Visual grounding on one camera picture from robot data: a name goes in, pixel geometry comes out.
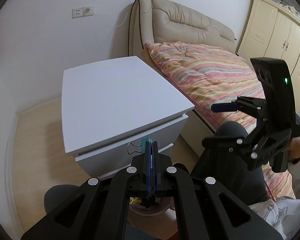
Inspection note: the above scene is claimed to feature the yellow plastic hair clip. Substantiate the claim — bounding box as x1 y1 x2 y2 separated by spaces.
130 197 142 204

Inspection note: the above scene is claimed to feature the blue binder clip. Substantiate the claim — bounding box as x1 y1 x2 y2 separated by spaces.
127 138 153 155

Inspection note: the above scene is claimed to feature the right hand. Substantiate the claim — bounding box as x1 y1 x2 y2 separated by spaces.
287 137 300 162

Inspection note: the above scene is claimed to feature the black trousers left leg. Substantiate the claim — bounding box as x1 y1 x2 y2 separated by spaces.
44 184 79 213

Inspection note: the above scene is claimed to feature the white patterned sleeve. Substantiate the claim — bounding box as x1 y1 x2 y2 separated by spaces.
249 159 300 239

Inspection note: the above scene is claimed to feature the cream wardrobe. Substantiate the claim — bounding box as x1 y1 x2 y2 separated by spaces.
237 0 300 112

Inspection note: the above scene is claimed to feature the white bedside table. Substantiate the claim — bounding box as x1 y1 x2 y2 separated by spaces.
61 56 194 178

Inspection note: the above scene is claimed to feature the beige padded headboard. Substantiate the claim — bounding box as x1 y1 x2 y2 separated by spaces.
128 0 237 58

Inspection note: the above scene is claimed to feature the white wall switch plug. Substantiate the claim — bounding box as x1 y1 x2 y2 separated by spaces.
83 6 94 17

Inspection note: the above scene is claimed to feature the white wall socket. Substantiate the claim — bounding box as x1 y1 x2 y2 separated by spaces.
72 7 83 18

